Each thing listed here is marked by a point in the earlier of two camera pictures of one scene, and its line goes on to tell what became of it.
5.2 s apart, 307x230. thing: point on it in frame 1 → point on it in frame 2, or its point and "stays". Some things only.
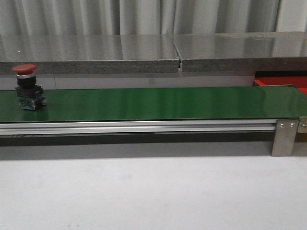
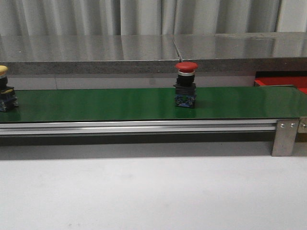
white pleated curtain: (27, 17) stays
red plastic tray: (300, 82) stays
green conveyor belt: (159, 104) stays
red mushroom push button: (30, 96) → (185, 87)
